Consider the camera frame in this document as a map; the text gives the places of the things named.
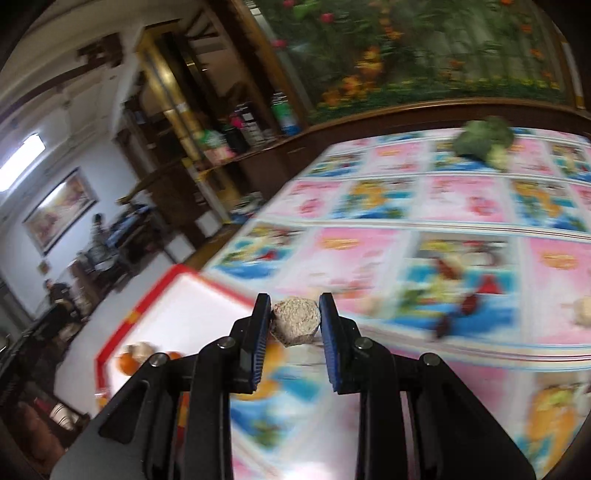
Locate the beige fruit piece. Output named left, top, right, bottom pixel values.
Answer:
left=358, top=296, right=383, bottom=317

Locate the beige walnut piece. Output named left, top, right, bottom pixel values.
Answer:
left=270, top=297, right=321, bottom=347

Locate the white ridged fruit piece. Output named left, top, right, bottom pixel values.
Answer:
left=128, top=342, right=155, bottom=365

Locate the dark red date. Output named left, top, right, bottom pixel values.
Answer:
left=460, top=294, right=479, bottom=316

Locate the beige round piece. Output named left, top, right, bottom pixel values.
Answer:
left=573, top=296, right=591, bottom=328

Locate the red white tray box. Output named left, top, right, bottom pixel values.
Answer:
left=94, top=265, right=254, bottom=409

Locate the colourful fruit pattern tablecloth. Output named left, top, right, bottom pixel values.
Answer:
left=204, top=128, right=590, bottom=476

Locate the seated person grey shirt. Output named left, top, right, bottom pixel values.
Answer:
left=89, top=213, right=116, bottom=272

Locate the seated person dark jacket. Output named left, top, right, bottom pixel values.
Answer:
left=44, top=279, right=75, bottom=312

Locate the black thermos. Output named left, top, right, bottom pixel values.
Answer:
left=235, top=103, right=266, bottom=147

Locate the framed painting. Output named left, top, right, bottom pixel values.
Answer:
left=23, top=168, right=98, bottom=255

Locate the green white bottle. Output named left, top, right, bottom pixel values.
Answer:
left=271, top=91, right=301, bottom=136

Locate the green broccoli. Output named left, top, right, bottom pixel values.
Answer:
left=452, top=116, right=515, bottom=172

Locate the ceiling light panel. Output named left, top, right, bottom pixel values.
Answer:
left=0, top=134, right=45, bottom=192

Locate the flower garden wall panel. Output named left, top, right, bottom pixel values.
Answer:
left=246, top=0, right=567, bottom=123

